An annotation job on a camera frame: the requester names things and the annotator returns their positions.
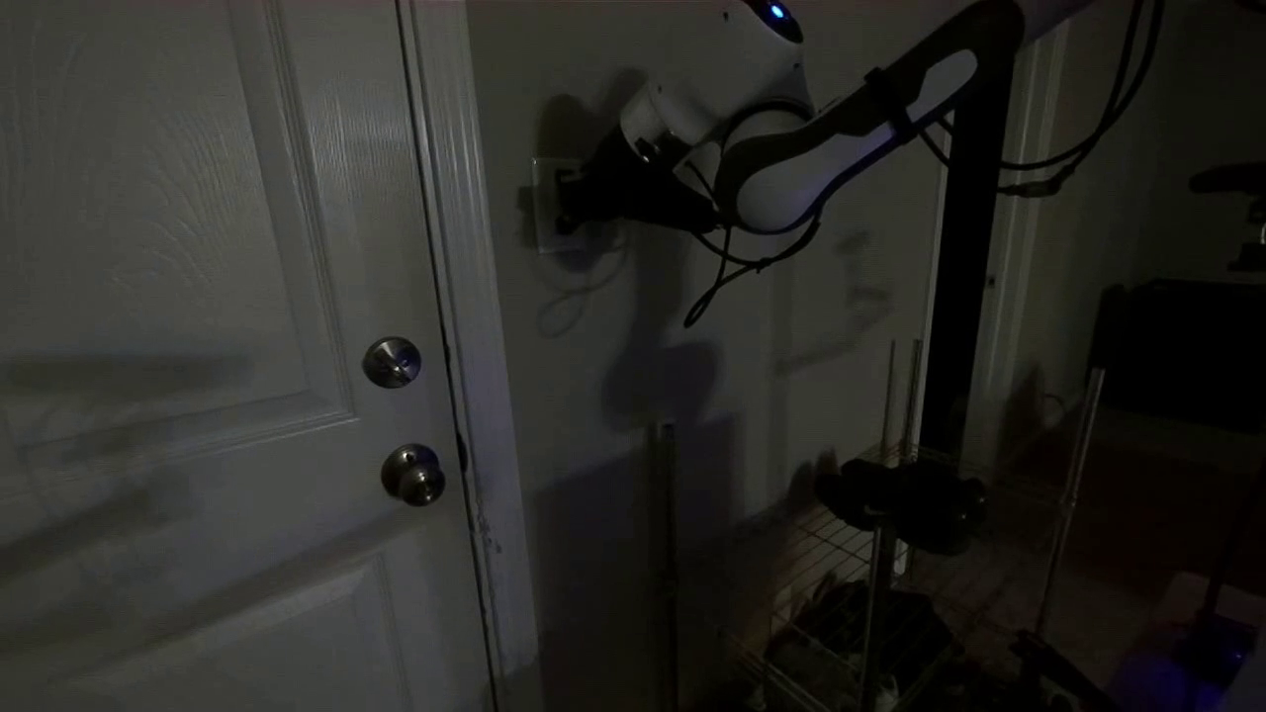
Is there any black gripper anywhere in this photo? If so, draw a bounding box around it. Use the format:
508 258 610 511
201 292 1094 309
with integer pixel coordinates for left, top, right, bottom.
552 130 694 241

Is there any silver deadbolt lock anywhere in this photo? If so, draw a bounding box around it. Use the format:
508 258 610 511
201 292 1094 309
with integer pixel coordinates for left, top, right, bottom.
361 332 427 391

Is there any silver round door knob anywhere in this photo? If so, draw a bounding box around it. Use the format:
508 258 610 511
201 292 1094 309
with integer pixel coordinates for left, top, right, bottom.
375 437 452 511

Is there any black vertical pole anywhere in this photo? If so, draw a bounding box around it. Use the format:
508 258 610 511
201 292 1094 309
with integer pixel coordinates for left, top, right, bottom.
913 0 1037 466

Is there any white door with round knob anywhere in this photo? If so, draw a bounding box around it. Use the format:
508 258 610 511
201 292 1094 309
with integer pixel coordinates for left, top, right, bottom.
0 0 502 712

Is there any black round base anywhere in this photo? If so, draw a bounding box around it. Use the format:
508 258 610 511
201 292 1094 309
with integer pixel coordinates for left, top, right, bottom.
812 450 991 554

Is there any dark low cabinet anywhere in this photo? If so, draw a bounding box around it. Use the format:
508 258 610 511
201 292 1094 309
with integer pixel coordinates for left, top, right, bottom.
1090 274 1266 434

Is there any black looping gripper cable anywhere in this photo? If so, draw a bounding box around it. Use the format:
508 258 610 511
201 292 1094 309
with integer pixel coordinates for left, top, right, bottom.
676 97 831 332

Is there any chrome wire shelf rack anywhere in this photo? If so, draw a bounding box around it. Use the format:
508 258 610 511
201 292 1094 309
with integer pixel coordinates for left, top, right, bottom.
642 332 1116 712

